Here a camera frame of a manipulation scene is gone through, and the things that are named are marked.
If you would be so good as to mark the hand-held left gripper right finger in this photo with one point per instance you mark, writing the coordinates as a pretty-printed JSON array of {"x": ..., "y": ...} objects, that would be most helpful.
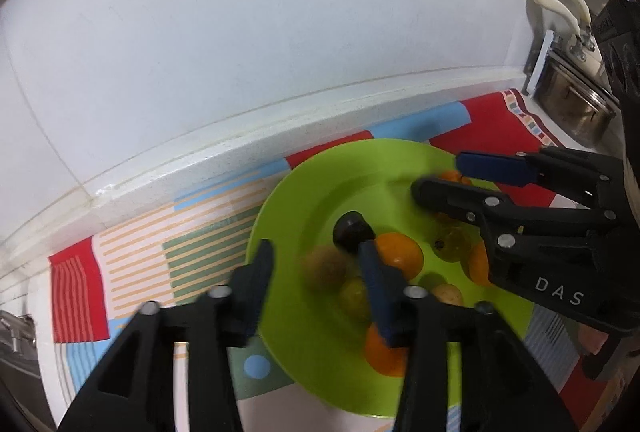
[{"x": 382, "y": 297}]

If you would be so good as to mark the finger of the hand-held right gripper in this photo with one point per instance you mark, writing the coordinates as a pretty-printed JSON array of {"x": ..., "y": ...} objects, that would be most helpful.
[
  {"x": 450, "y": 197},
  {"x": 492, "y": 168}
]

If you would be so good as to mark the small tangerine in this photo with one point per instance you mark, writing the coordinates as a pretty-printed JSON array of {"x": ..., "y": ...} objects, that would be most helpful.
[
  {"x": 479, "y": 264},
  {"x": 452, "y": 176}
]

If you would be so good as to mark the steel faucet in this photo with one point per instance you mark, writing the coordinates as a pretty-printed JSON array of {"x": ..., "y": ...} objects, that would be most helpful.
[{"x": 17, "y": 332}]

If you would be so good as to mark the steel sink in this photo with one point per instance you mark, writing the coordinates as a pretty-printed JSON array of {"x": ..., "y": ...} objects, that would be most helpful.
[{"x": 20, "y": 392}]

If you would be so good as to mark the colourful patterned tablecloth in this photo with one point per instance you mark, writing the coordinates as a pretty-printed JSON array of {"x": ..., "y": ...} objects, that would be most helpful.
[{"x": 135, "y": 242}]

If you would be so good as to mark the green persimmon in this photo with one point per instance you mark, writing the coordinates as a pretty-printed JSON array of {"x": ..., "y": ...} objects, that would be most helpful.
[{"x": 452, "y": 243}]

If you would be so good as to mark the large orange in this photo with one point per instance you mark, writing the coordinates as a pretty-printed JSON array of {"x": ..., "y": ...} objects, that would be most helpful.
[
  {"x": 402, "y": 254},
  {"x": 380, "y": 354}
]

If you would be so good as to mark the small brownish green fruit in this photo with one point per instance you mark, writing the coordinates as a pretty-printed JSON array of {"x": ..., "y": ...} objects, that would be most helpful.
[
  {"x": 324, "y": 269},
  {"x": 447, "y": 296}
]

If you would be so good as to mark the green plate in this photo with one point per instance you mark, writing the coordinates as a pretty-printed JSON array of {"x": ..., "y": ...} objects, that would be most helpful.
[{"x": 310, "y": 192}]

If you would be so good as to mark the dark purple plum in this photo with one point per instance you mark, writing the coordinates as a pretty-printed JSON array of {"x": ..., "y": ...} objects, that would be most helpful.
[{"x": 350, "y": 229}]

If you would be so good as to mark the person's right hand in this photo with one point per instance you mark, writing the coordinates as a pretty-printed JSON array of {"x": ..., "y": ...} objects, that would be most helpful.
[{"x": 590, "y": 342}]

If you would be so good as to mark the steel pot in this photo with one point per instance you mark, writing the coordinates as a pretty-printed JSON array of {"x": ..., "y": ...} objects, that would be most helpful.
[{"x": 570, "y": 97}]

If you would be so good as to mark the white dish rack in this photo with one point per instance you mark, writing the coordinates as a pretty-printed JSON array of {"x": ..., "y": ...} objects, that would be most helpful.
[{"x": 539, "y": 62}]

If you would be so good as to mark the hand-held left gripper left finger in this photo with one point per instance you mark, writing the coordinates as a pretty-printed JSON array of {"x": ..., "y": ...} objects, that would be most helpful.
[{"x": 255, "y": 292}]

